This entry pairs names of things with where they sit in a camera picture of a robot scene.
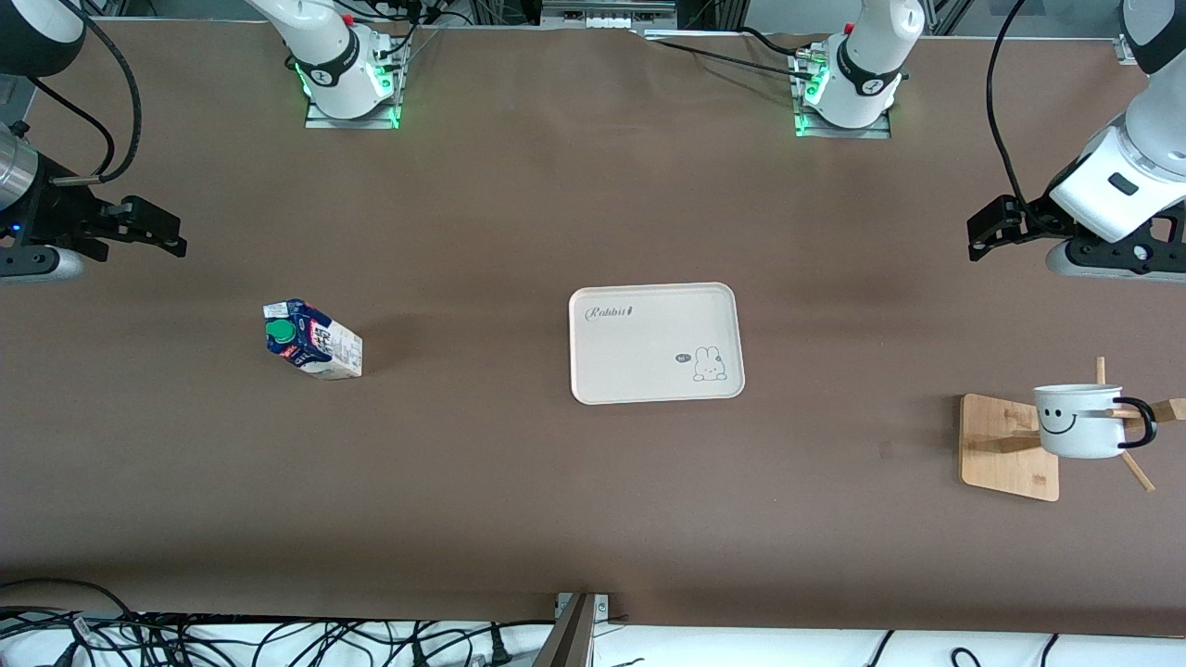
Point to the cream rabbit print tray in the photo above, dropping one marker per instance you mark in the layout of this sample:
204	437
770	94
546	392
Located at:
649	352

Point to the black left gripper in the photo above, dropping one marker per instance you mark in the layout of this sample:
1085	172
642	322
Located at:
1027	223

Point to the dark metal profile bar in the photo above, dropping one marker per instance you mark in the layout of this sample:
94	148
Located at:
570	639

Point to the small silver mounting bracket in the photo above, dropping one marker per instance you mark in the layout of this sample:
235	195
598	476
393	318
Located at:
603	607

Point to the aluminium frame corner bracket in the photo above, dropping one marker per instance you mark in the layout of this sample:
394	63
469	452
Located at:
1126	48

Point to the blue milk carton green cap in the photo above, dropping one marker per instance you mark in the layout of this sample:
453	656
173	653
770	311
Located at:
320	347

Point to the white smiley face mug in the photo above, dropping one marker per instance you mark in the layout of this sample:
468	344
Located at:
1079	435

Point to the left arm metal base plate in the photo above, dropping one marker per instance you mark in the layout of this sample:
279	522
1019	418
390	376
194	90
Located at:
843	132

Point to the wooden mug stand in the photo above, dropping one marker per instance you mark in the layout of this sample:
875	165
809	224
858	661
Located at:
1005	463

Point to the grey metal rail unit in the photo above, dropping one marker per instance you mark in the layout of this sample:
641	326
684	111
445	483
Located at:
607	14

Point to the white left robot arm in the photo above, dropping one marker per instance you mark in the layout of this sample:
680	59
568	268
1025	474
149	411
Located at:
862	74

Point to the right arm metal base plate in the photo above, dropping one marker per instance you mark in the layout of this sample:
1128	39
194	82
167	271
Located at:
352	122

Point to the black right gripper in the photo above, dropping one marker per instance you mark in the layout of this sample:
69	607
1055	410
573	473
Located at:
48	216

